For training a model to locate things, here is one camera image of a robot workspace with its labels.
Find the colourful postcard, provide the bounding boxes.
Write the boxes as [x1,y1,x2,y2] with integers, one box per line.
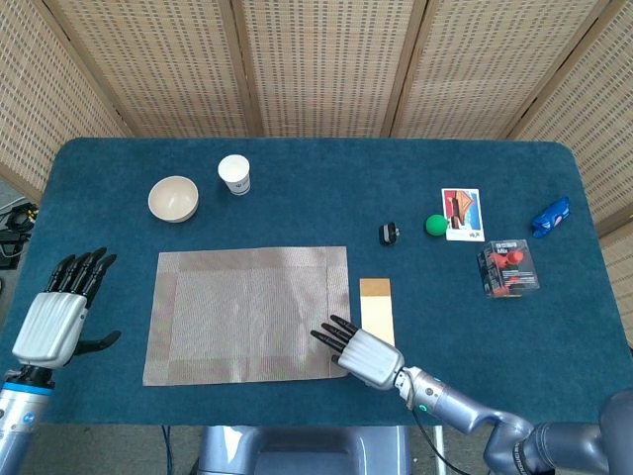
[440,187,487,242]

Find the black floor cables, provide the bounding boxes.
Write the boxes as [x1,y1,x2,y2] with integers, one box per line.
[0,197,41,271]

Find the woven wooden folding screen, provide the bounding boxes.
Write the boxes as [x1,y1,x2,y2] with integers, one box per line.
[0,0,633,298]

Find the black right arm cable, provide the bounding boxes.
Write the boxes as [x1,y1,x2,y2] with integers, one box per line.
[408,405,471,475]

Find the dark blue table cloth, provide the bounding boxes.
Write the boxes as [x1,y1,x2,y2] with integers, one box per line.
[0,137,633,428]

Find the white paper cup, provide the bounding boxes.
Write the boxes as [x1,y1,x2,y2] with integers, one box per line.
[217,154,251,197]

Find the white table leg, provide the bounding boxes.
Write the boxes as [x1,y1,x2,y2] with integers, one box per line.
[432,425,448,475]

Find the grey-blue robot torso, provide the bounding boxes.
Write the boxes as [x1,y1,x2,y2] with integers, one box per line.
[196,425,412,475]

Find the gold cream bookmark with tassel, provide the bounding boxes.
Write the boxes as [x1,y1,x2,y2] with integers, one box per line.
[359,277,397,348]

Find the grey woven placemat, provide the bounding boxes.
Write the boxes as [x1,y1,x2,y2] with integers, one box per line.
[141,245,353,388]

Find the blue snack packet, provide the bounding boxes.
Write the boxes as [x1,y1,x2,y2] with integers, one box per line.
[531,196,571,239]

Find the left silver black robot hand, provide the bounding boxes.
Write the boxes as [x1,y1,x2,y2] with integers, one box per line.
[11,246,123,370]

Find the beige bowl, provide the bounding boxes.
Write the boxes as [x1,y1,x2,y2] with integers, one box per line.
[147,175,200,224]

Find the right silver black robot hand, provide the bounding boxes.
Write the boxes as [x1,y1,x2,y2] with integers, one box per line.
[310,314,406,391]

